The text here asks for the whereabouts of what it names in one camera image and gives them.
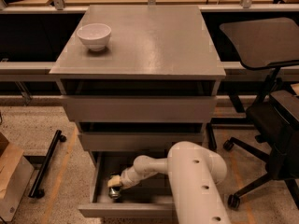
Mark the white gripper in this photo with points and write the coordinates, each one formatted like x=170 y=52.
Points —
x=127 y=178

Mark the green drink can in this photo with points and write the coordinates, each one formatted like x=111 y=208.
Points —
x=114 y=193

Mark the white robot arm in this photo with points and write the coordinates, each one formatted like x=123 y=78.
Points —
x=193 y=172

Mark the grey open bottom drawer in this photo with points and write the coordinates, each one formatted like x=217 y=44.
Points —
x=151 y=198

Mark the grey middle drawer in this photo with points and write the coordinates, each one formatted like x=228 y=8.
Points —
x=134 y=141

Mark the grey top drawer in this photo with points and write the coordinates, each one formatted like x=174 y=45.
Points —
x=139 y=109

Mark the grey drawer cabinet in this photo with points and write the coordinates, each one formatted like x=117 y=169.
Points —
x=154 y=51

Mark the black wheeled stand foot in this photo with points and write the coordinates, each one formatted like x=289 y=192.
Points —
x=43 y=163

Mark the cardboard box on floor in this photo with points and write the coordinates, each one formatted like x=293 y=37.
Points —
x=15 y=173

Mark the black table leg foot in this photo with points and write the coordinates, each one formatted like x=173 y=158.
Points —
x=212 y=145

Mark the white ceramic bowl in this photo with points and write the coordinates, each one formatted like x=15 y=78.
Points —
x=94 y=36

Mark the black office chair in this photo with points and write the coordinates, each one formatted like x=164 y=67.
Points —
x=269 y=44

